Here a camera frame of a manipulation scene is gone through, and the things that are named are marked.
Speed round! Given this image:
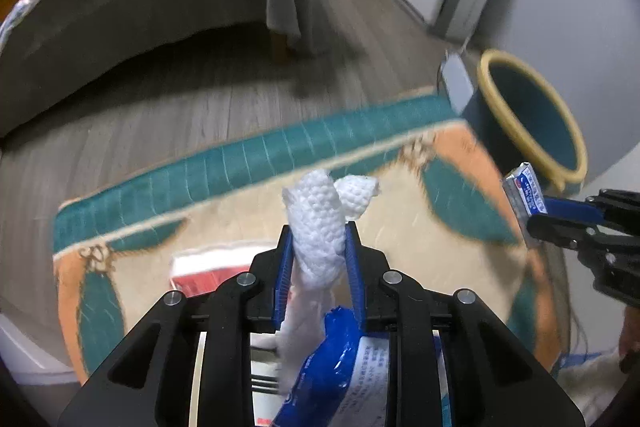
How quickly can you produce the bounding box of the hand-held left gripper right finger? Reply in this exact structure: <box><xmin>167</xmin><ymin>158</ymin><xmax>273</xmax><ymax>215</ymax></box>
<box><xmin>345</xmin><ymin>222</ymin><xmax>586</xmax><ymax>427</ymax></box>

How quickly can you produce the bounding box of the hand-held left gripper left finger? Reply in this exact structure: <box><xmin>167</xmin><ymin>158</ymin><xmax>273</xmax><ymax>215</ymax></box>
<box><xmin>57</xmin><ymin>224</ymin><xmax>296</xmax><ymax>427</ymax></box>

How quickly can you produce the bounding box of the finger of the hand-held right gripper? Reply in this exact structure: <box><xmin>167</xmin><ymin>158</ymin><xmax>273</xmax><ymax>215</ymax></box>
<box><xmin>527</xmin><ymin>213</ymin><xmax>598</xmax><ymax>250</ymax></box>
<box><xmin>542</xmin><ymin>196</ymin><xmax>608</xmax><ymax>224</ymax></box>

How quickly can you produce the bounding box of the small blue white packet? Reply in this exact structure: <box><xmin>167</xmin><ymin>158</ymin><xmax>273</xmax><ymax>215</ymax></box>
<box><xmin>502</xmin><ymin>161</ymin><xmax>551</xmax><ymax>253</ymax></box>

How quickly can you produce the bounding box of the white knitted cloth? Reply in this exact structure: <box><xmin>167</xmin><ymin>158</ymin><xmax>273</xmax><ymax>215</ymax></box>
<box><xmin>277</xmin><ymin>169</ymin><xmax>382</xmax><ymax>395</ymax></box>

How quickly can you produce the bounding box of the teal bin with yellow rim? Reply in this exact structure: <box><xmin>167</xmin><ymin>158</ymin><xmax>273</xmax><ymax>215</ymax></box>
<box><xmin>462</xmin><ymin>49</ymin><xmax>588</xmax><ymax>196</ymax></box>

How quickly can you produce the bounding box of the red and white package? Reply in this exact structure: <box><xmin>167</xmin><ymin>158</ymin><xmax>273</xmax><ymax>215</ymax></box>
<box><xmin>170</xmin><ymin>244</ymin><xmax>281</xmax><ymax>299</ymax></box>

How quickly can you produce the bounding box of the blue plastic wrapper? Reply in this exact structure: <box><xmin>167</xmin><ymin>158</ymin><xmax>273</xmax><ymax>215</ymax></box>
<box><xmin>270</xmin><ymin>305</ymin><xmax>451</xmax><ymax>427</ymax></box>

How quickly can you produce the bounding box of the teal and orange patterned mat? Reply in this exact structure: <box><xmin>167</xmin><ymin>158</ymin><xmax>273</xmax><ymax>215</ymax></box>
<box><xmin>52</xmin><ymin>93</ymin><xmax>571</xmax><ymax>383</ymax></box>

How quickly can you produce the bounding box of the white power adapter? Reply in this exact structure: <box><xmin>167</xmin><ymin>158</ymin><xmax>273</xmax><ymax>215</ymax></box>
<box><xmin>439</xmin><ymin>52</ymin><xmax>476</xmax><ymax>114</ymax></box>

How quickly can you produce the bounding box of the white plastic box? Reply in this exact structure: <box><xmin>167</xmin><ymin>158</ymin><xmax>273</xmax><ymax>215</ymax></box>
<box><xmin>0</xmin><ymin>314</ymin><xmax>82</xmax><ymax>389</ymax></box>

